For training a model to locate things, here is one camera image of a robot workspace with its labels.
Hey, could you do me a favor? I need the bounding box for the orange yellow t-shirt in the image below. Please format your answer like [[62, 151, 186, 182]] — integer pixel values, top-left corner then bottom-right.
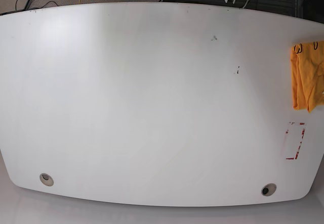
[[290, 41, 323, 112]]

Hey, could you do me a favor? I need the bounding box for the left table grommet hole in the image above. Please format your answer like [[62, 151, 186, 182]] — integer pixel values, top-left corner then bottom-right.
[[39, 173, 54, 187]]

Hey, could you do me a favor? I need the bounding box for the table grommet hole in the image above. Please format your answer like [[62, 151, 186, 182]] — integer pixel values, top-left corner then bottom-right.
[[261, 183, 276, 197], [39, 173, 54, 187]]

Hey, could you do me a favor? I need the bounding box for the right table grommet hole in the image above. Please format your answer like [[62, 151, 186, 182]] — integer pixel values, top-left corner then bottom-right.
[[261, 183, 276, 197]]

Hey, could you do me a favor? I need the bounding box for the red tape marker rectangle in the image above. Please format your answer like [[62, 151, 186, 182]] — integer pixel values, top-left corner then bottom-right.
[[282, 122, 306, 160]]

